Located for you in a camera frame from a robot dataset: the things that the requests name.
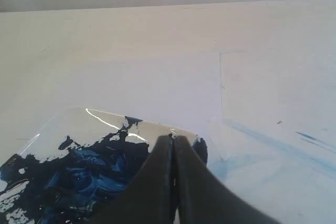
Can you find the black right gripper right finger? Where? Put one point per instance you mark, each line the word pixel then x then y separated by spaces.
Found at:
pixel 200 197

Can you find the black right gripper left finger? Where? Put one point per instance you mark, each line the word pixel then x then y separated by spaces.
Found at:
pixel 148 197

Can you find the white plate with blue paint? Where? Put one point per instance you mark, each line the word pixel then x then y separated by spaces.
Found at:
pixel 79 160

